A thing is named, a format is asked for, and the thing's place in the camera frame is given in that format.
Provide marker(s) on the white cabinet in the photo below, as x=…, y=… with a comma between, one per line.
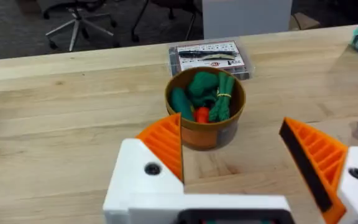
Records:
x=247, y=17

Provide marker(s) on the office chair with black base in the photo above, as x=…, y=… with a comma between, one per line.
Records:
x=166, y=12

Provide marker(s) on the office chair with grey base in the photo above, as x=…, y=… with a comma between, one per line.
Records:
x=76, y=23

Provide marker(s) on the brown tub with toy vegetables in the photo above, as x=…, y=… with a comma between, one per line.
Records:
x=205, y=105

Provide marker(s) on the clear plastic box with card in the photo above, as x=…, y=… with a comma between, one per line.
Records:
x=210, y=56

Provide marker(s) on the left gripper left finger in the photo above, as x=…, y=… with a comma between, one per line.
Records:
x=141, y=183

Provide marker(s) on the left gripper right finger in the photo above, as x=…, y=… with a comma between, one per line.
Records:
x=322, y=161

